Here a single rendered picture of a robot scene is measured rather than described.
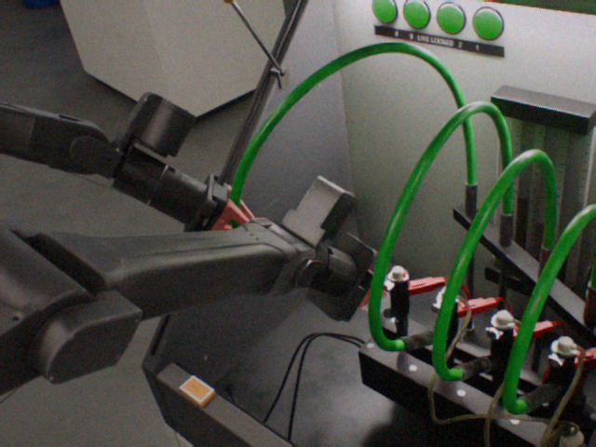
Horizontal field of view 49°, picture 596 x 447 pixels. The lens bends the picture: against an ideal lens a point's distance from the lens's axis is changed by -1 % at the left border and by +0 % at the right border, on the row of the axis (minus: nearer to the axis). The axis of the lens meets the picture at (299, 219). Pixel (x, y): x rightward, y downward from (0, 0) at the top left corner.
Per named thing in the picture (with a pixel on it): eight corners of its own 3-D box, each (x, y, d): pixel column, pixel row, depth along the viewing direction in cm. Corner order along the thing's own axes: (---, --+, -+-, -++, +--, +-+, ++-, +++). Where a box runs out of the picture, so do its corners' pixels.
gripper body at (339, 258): (384, 255, 83) (347, 238, 78) (343, 324, 84) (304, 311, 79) (352, 234, 88) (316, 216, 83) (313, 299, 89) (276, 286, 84)
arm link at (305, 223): (228, 246, 72) (291, 289, 70) (281, 155, 71) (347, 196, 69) (267, 250, 84) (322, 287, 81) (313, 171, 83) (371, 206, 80)
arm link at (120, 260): (-100, 291, 37) (30, 405, 34) (-63, 204, 36) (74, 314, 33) (237, 250, 77) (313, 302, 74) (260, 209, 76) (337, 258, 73)
